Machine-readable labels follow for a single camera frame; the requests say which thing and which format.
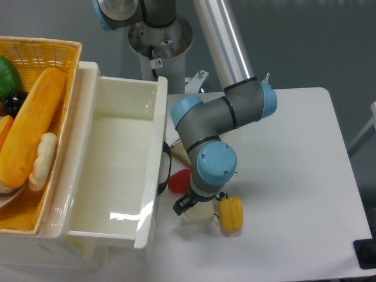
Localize black round fruit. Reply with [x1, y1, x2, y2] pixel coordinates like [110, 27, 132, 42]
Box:
[3, 90, 28, 118]

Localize metal mounting bracket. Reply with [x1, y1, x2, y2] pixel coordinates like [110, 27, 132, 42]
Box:
[184, 70, 209, 94]

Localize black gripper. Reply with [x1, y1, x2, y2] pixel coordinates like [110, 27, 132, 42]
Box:
[173, 189, 228, 216]

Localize bread slice in plastic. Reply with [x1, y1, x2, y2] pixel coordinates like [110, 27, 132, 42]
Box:
[170, 139, 193, 169]

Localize yellow wicker basket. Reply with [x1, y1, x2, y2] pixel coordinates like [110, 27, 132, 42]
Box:
[1, 36, 82, 236]

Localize white furniture leg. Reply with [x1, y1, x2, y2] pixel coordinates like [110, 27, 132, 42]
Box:
[347, 102, 375, 158]

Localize orange baguette loaf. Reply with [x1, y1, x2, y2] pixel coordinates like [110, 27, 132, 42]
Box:
[1, 68, 66, 194]

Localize black device at edge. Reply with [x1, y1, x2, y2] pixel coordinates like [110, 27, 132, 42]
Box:
[353, 239, 375, 270]

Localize orange food piece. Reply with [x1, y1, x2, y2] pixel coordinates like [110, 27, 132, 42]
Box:
[0, 115, 14, 149]

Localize white cabinet frame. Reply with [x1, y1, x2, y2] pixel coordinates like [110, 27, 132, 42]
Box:
[1, 230, 153, 270]

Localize white plastic drawer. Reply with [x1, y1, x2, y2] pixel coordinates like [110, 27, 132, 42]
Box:
[40, 62, 167, 249]

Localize cream croissant pastry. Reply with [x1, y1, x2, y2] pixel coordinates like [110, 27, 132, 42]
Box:
[28, 132, 58, 192]

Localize yellow bell pepper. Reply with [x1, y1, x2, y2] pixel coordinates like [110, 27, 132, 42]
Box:
[218, 196, 243, 233]

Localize black drawer handle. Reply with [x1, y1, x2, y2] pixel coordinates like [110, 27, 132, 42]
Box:
[157, 141, 172, 196]

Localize white plate in basket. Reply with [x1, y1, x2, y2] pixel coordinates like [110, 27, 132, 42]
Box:
[0, 184, 27, 208]

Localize red bell pepper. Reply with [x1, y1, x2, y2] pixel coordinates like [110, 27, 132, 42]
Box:
[168, 169, 192, 194]

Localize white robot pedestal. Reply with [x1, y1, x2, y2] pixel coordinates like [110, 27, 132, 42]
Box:
[128, 15, 193, 94]

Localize green bell pepper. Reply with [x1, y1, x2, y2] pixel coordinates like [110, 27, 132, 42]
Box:
[0, 55, 23, 100]

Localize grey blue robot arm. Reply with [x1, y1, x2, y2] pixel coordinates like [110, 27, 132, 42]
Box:
[93, 1, 277, 214]

